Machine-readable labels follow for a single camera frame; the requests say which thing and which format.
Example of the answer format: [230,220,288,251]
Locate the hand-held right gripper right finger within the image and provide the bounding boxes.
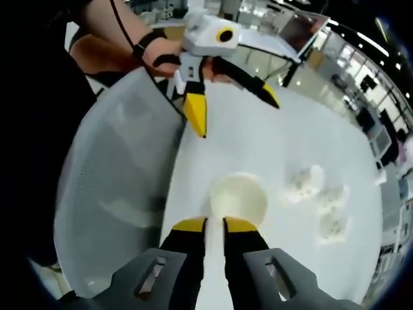
[221,216,362,310]

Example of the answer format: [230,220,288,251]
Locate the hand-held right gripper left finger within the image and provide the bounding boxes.
[77,216,209,310]

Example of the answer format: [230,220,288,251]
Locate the pile of paper cups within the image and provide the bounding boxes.
[283,164,353,248]

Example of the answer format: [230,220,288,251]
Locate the grey mesh office chair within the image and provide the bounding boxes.
[54,68,188,300]

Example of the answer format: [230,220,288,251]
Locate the person's dark clothed torso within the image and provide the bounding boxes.
[6,0,101,269]

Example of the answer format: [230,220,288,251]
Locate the black wristband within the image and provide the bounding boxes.
[130,30,168,61]

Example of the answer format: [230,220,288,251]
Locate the person's left hand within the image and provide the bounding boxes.
[145,37,185,78]

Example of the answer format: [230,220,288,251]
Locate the black cable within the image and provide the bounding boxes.
[108,0,143,65]

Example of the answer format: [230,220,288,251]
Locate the white framed display panel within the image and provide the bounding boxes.
[277,10,330,63]

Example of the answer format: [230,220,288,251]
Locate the green printed white paper cup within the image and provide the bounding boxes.
[208,172,269,230]

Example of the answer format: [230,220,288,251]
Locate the white table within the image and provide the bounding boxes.
[159,72,385,310]

